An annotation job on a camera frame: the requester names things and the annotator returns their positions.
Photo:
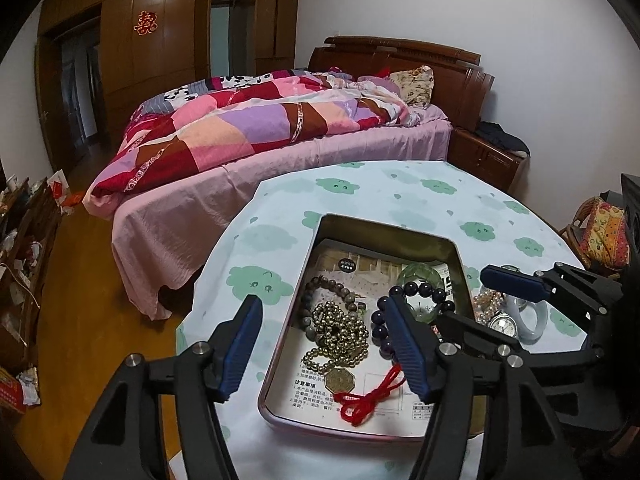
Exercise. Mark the white jade bangle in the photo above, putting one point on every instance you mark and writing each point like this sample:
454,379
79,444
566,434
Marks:
542,320

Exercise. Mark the red cardboard box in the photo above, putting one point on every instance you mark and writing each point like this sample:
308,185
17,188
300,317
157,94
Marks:
10,390

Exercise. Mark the wooden nightstand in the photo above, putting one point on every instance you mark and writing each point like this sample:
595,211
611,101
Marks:
485,160

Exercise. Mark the cluttered wooden cabinet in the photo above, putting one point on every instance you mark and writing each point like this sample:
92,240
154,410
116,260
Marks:
25,260

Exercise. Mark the pink tin box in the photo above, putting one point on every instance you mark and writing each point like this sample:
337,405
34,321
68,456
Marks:
380,235

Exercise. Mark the silver wristwatch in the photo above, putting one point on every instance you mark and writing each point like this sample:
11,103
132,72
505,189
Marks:
504,324

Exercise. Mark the floral pillow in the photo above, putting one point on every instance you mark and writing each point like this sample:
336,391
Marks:
412,85

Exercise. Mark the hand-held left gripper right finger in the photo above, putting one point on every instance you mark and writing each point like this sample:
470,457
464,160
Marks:
405,355

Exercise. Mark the silver bangle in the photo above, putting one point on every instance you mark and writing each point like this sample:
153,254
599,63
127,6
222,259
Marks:
510,266

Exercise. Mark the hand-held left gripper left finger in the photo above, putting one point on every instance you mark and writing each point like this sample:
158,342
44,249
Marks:
240,350

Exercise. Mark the wooden bed with pink sheet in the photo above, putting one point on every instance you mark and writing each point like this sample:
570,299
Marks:
200,210

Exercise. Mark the wicker chair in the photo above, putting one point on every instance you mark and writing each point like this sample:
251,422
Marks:
570,235

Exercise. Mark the green jade bangle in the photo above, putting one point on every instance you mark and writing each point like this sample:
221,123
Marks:
415,272

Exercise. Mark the red paper decoration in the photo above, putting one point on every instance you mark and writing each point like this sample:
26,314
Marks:
145,22

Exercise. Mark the brown wooden wardrobe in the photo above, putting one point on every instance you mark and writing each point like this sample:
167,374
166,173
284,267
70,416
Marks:
165,60

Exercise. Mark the dark clothes on nightstand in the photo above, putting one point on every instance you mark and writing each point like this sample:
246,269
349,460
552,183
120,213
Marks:
502,135

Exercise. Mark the colourful patterned cushion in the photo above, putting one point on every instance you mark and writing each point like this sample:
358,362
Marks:
605,232

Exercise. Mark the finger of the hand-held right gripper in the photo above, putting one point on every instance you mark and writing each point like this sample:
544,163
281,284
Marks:
475,332
510,282

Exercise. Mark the white and red paper bag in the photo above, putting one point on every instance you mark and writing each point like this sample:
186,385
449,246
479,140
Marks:
57,187

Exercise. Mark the patchwork quilt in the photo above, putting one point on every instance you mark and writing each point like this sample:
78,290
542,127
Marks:
225,125

